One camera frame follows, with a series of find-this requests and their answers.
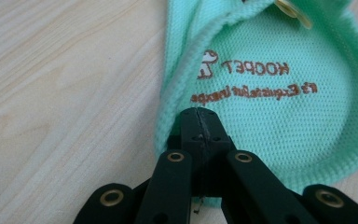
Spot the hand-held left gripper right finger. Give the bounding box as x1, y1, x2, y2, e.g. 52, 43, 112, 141
196, 106, 236, 198

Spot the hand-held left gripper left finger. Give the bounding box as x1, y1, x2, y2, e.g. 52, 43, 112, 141
167, 106, 205, 196

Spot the mint green pet garment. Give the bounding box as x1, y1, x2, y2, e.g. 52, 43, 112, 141
153, 0, 358, 209

